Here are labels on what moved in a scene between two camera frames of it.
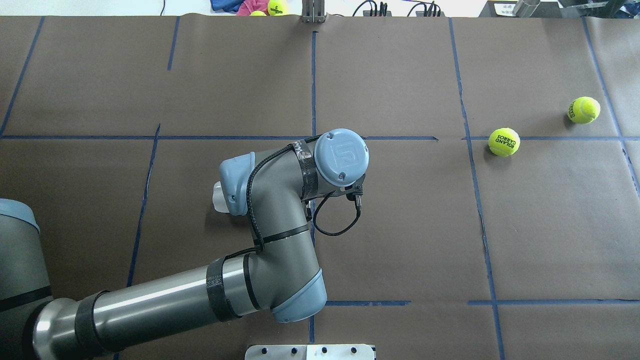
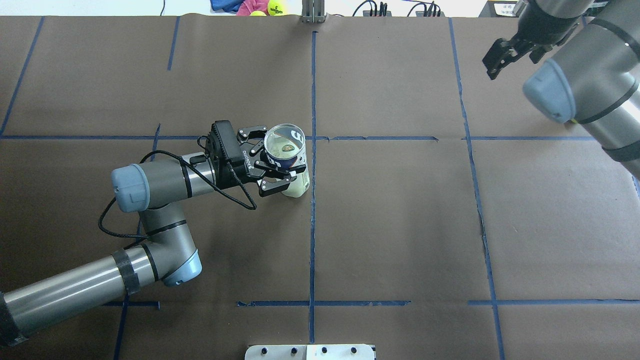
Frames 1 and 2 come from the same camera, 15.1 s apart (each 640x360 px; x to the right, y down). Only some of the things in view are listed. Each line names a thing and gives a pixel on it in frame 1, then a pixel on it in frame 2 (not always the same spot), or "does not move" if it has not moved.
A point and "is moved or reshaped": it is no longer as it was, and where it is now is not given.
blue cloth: [229, 6] does not move
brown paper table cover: [501, 215] does not move
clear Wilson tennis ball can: [219, 199] is moved or reshaped
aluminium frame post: [313, 11] does not move
